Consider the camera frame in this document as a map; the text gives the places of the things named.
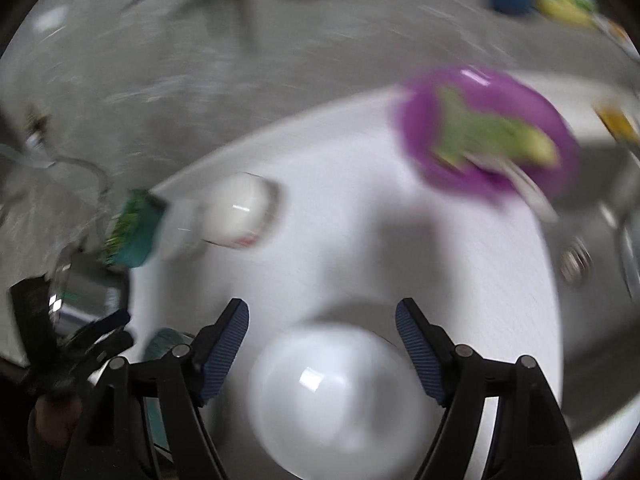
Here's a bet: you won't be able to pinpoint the yellow scouring sponge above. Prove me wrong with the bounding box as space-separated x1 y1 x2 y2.
595 102 640 148

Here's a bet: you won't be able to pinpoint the person's left hand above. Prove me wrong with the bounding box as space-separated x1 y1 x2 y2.
29 395 85 453

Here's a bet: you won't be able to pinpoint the curved green gourd piece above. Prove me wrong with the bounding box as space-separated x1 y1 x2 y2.
435 87 501 168

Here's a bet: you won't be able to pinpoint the teal floral plate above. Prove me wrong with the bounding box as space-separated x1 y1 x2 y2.
141 327 197 453

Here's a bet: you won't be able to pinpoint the stainless steel rice cooker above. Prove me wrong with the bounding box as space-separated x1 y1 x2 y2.
47 252 131 333

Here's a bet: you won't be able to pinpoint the stainless steel sink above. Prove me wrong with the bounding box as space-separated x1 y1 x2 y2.
545 150 640 441

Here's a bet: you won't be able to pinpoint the teal plastic basin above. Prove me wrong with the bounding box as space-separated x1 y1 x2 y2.
97 189 168 268

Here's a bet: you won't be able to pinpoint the packaged yellow sponge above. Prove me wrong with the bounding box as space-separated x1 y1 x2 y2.
595 12 633 46

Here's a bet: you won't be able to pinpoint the leafy greens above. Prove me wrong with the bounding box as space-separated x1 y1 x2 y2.
102 200 143 256

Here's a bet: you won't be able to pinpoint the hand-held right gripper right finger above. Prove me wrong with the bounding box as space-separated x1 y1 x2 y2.
396 298 583 480

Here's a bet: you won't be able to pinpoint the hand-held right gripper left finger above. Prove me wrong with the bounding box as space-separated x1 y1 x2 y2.
60 298 249 480

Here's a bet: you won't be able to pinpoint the white spoon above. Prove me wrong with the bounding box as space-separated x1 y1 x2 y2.
470 152 558 221

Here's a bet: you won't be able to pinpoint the purple plastic basin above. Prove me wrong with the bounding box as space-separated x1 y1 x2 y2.
395 66 581 201

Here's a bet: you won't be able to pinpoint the clear glass bowl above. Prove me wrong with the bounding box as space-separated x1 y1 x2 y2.
616 215 640 306

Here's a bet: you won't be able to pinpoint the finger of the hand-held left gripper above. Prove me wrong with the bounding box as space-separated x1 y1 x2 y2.
70 309 132 343
82 329 135 368

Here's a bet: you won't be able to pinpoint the floral print bowl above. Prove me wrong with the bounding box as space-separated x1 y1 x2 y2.
200 172 278 251

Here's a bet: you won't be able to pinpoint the large white bowl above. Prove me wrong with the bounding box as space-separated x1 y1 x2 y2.
247 327 441 480

